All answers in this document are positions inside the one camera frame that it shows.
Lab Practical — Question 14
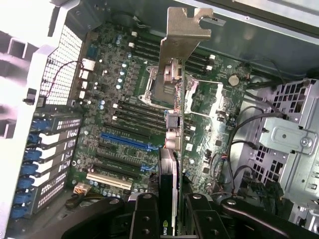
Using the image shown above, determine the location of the white expansion slot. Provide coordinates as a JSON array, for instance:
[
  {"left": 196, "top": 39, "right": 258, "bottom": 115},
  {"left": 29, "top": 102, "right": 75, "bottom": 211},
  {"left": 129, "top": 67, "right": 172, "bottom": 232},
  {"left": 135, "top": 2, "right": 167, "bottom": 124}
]
[{"left": 86, "top": 171, "right": 133, "bottom": 190}]

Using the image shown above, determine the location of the metal disk bay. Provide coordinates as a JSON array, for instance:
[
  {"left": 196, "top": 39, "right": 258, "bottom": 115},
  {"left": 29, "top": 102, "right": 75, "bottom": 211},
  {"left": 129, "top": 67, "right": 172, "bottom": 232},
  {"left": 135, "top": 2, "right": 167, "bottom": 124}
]
[{"left": 256, "top": 78, "right": 319, "bottom": 225}]

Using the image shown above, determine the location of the metal socket cover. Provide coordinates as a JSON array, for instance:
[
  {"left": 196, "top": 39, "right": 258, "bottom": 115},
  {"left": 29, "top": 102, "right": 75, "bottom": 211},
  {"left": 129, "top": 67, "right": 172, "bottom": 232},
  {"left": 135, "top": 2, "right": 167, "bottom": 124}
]
[{"left": 184, "top": 74, "right": 225, "bottom": 118}]

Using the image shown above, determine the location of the CPU socket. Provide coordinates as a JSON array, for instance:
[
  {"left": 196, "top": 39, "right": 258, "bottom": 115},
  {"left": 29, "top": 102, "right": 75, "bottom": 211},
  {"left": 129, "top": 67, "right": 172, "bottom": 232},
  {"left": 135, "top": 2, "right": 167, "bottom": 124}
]
[{"left": 139, "top": 66, "right": 185, "bottom": 110}]

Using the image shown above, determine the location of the open black PC case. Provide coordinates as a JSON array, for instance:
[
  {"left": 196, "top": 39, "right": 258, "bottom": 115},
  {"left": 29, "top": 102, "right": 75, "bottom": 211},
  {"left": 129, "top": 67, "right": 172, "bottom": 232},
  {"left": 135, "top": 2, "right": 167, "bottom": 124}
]
[{"left": 0, "top": 0, "right": 319, "bottom": 239}]

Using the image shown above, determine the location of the blue expansion slot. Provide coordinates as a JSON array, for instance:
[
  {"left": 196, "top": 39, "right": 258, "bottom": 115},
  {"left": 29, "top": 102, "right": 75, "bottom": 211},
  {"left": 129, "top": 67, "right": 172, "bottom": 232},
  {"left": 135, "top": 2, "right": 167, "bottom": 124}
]
[{"left": 100, "top": 131, "right": 153, "bottom": 151}]

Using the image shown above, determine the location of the silver coin cell battery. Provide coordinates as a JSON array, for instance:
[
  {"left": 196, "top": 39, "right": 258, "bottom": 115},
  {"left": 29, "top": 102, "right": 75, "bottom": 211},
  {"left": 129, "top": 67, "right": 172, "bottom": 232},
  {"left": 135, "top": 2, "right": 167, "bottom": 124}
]
[{"left": 228, "top": 74, "right": 240, "bottom": 87}]

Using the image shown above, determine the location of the green motherboard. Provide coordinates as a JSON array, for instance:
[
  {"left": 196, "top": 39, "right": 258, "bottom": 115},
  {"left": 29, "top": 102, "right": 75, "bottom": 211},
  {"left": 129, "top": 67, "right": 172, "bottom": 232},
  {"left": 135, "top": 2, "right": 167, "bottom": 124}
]
[{"left": 67, "top": 19, "right": 252, "bottom": 200}]

